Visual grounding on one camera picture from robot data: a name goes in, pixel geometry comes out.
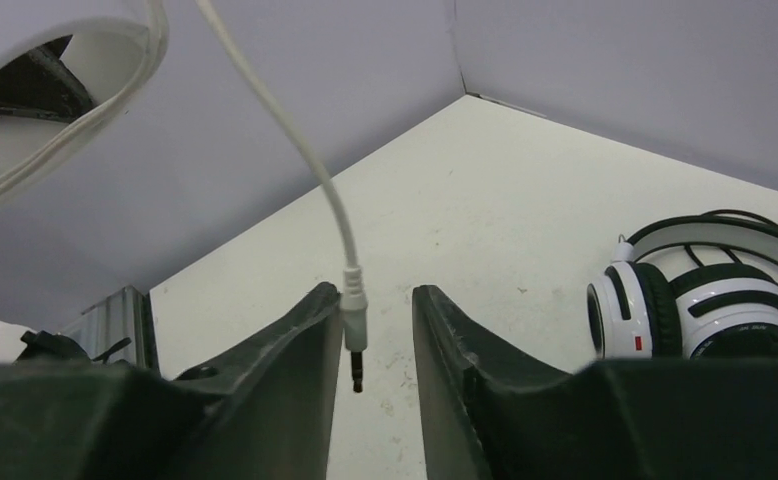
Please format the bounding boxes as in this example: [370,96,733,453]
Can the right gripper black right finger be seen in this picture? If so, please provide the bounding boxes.
[412,285,568,479]

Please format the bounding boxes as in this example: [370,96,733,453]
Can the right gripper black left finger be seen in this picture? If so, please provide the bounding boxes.
[163,282,342,479]

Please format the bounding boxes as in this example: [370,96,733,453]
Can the black and white headphones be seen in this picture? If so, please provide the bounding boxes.
[586,209,778,359]

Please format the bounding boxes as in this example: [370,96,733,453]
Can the white wired headphones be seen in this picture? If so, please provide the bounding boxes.
[0,0,369,394]

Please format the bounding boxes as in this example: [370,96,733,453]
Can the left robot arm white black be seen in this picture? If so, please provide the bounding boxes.
[0,321,132,364]

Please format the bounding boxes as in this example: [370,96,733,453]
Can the aluminium rail frame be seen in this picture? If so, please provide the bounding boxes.
[59,286,159,373]

